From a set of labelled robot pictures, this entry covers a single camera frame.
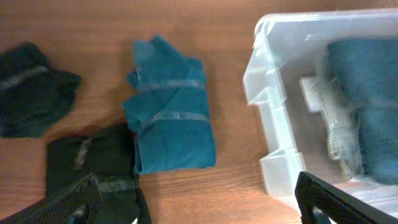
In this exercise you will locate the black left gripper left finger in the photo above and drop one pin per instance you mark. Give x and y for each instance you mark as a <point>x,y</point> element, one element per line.
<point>77,203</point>

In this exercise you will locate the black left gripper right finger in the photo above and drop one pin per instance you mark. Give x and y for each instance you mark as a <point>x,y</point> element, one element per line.
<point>320,202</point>

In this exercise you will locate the large black garment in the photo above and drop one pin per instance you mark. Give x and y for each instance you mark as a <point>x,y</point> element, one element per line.
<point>109,155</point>

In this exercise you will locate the small black garment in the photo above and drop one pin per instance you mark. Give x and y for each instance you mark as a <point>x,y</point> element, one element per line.
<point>34,94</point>

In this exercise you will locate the teal blue garment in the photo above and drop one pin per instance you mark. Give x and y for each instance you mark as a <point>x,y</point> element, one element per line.
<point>169,113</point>

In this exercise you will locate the blue jeans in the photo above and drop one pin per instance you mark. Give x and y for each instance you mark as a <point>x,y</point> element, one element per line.
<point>367,73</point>

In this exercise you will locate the light grey jeans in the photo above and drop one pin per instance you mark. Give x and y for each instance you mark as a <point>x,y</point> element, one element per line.
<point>342,128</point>

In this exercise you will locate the clear plastic storage bin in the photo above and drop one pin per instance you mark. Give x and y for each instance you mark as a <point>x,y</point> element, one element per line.
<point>280,81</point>

